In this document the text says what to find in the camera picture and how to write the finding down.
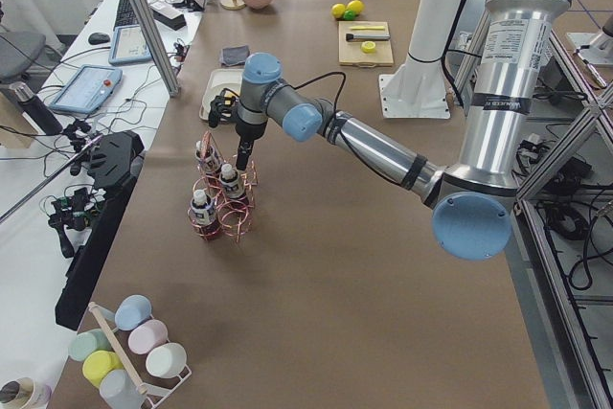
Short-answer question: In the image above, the copper wire bottle rack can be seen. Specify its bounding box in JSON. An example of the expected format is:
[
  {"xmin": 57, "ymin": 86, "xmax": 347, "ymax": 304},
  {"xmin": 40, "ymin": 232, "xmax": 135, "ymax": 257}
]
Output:
[{"xmin": 187, "ymin": 131, "xmax": 258, "ymax": 241}]

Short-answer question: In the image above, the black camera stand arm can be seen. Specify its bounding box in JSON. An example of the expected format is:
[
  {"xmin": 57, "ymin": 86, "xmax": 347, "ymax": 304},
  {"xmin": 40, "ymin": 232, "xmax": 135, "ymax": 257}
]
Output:
[{"xmin": 49, "ymin": 130, "xmax": 144, "ymax": 330}]

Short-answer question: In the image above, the tea bottle of rack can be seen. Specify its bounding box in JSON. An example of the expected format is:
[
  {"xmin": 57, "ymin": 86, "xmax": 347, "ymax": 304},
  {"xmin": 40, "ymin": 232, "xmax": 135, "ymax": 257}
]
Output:
[
  {"xmin": 191, "ymin": 189, "xmax": 221, "ymax": 240},
  {"xmin": 195, "ymin": 141, "xmax": 223, "ymax": 179}
]

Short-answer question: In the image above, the pink cup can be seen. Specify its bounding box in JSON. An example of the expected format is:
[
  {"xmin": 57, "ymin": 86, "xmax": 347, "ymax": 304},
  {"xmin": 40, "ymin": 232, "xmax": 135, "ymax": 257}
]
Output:
[{"xmin": 128, "ymin": 319, "xmax": 169, "ymax": 354}]

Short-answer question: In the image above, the tea bottle front of rack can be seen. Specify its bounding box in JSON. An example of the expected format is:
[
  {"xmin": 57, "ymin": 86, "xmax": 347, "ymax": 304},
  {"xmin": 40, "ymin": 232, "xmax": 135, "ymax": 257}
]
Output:
[{"xmin": 191, "ymin": 189, "xmax": 221, "ymax": 240}]

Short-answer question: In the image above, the yellow plastic knife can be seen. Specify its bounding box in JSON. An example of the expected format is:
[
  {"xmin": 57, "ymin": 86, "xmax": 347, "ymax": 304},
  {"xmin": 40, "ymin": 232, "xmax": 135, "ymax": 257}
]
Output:
[{"xmin": 350, "ymin": 25, "xmax": 386, "ymax": 31}]

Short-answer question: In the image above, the yellow cup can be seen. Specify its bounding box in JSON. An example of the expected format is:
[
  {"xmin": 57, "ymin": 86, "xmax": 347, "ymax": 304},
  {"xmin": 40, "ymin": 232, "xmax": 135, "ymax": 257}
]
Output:
[{"xmin": 81, "ymin": 350, "xmax": 124, "ymax": 388}]

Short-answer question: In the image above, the black computer mouse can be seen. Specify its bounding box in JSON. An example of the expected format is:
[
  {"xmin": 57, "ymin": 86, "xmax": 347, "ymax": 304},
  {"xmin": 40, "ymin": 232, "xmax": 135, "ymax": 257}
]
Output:
[{"xmin": 88, "ymin": 33, "xmax": 110, "ymax": 45}]

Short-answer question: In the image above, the tea bottle back of rack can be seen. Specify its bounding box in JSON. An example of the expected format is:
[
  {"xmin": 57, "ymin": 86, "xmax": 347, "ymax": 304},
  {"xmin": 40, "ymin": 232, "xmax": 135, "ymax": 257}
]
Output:
[{"xmin": 195, "ymin": 141, "xmax": 223, "ymax": 179}]

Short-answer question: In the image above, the light blue cup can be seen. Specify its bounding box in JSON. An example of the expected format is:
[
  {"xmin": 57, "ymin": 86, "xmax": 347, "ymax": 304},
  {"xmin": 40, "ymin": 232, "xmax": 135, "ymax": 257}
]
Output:
[{"xmin": 114, "ymin": 294, "xmax": 152, "ymax": 331}]

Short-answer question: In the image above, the wooden cutting board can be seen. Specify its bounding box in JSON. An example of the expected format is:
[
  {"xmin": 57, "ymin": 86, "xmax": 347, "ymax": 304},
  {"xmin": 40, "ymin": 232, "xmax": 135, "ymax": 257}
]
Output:
[{"xmin": 338, "ymin": 21, "xmax": 394, "ymax": 67}]

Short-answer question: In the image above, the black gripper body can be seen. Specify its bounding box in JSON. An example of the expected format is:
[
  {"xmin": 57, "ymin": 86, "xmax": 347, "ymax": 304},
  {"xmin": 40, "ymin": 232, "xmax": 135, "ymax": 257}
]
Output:
[{"xmin": 236, "ymin": 124, "xmax": 264, "ymax": 165}]

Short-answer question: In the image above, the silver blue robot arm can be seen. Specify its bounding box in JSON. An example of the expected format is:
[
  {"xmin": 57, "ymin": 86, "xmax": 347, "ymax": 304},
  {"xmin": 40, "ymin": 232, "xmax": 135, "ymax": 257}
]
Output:
[{"xmin": 236, "ymin": 0, "xmax": 572, "ymax": 261}]

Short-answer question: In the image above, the black keyboard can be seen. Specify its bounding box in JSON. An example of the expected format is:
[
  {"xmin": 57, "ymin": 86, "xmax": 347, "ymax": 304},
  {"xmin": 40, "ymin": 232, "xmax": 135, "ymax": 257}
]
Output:
[{"xmin": 113, "ymin": 0, "xmax": 139, "ymax": 29}]

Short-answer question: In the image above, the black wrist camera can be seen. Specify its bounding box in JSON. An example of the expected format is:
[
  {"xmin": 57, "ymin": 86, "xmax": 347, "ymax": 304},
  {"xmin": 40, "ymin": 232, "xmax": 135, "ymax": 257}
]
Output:
[{"xmin": 208, "ymin": 87, "xmax": 239, "ymax": 128}]

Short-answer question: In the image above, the grey folded cloth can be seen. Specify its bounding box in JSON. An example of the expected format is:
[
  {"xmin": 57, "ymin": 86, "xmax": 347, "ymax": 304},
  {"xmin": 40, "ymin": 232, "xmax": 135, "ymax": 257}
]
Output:
[{"xmin": 219, "ymin": 45, "xmax": 250, "ymax": 67}]

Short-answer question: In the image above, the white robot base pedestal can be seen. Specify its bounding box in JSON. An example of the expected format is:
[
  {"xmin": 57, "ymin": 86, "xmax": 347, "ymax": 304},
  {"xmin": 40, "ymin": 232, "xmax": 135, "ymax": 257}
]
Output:
[{"xmin": 379, "ymin": 0, "xmax": 462, "ymax": 119}]

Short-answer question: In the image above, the dark tea bottle white cap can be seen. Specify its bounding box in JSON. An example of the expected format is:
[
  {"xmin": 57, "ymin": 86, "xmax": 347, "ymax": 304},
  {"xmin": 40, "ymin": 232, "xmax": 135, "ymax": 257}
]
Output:
[{"xmin": 219, "ymin": 163, "xmax": 246, "ymax": 201}]

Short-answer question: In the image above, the yellow lemon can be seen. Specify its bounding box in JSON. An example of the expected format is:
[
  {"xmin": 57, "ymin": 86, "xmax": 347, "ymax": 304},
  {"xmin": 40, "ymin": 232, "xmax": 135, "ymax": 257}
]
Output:
[
  {"xmin": 347, "ymin": 0, "xmax": 364, "ymax": 15},
  {"xmin": 330, "ymin": 3, "xmax": 346, "ymax": 19}
]

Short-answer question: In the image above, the white wire cup rack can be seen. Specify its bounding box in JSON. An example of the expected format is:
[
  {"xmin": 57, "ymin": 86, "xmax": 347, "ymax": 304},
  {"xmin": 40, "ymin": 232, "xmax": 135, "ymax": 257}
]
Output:
[{"xmin": 88, "ymin": 302, "xmax": 193, "ymax": 408}]

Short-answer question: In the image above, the blue teach pendant tablet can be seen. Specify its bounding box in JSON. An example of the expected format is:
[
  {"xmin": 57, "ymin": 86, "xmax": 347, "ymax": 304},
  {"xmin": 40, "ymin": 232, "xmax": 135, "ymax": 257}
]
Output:
[{"xmin": 49, "ymin": 65, "xmax": 123, "ymax": 115}]

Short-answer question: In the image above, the half lemon slice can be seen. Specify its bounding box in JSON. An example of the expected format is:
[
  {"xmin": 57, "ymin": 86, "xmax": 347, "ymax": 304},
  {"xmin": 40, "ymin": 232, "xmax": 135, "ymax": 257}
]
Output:
[{"xmin": 360, "ymin": 41, "xmax": 376, "ymax": 54}]

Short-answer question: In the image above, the cream rabbit tray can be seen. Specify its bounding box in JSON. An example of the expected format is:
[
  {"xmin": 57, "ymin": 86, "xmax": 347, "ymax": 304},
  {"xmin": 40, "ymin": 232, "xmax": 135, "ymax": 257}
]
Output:
[{"xmin": 198, "ymin": 68, "xmax": 243, "ymax": 122}]

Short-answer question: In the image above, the white cup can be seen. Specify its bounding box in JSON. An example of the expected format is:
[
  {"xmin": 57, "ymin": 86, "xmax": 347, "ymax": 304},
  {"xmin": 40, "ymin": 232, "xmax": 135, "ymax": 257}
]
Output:
[{"xmin": 146, "ymin": 342, "xmax": 187, "ymax": 378}]

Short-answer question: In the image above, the black thermos bottle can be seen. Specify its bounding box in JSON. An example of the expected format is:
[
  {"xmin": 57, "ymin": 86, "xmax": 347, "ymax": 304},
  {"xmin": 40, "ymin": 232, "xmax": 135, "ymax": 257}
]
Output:
[{"xmin": 8, "ymin": 81, "xmax": 63, "ymax": 135}]

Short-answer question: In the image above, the aluminium frame post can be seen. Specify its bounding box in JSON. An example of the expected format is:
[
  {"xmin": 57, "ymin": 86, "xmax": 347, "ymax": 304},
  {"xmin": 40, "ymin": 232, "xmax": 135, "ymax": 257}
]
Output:
[{"xmin": 129, "ymin": 0, "xmax": 180, "ymax": 98}]

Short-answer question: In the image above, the grey cup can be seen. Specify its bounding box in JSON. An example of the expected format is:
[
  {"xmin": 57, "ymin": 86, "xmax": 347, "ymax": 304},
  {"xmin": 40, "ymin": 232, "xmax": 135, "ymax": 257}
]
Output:
[{"xmin": 99, "ymin": 370, "xmax": 145, "ymax": 409}]

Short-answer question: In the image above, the mint green cup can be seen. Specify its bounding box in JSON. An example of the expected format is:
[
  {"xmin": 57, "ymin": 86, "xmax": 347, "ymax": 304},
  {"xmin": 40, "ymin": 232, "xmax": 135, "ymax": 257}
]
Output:
[{"xmin": 68, "ymin": 329, "xmax": 112, "ymax": 362}]

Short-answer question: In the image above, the green lime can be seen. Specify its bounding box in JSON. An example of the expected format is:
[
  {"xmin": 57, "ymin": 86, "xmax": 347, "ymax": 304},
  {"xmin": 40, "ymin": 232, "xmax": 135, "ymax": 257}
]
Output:
[{"xmin": 343, "ymin": 10, "xmax": 357, "ymax": 21}]

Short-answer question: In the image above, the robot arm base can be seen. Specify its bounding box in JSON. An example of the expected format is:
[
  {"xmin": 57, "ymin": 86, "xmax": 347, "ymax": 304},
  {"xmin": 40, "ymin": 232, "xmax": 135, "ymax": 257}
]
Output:
[{"xmin": 566, "ymin": 16, "xmax": 612, "ymax": 89}]

